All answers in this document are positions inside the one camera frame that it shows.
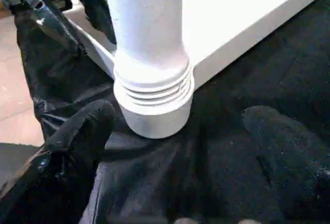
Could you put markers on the white plastic table leg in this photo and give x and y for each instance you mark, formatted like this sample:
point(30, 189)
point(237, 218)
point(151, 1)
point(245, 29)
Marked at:
point(149, 28)

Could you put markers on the black mat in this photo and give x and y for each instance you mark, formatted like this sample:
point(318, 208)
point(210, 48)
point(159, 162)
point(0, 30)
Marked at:
point(206, 144)

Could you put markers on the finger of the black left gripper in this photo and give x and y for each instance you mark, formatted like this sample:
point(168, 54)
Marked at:
point(54, 28)
point(99, 13)

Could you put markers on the white plastic table top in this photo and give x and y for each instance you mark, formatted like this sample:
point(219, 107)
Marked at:
point(245, 15)

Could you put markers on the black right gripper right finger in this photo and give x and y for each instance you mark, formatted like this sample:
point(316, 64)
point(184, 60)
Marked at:
point(296, 170)

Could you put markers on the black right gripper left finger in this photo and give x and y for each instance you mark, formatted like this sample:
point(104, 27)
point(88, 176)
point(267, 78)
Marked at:
point(64, 170)

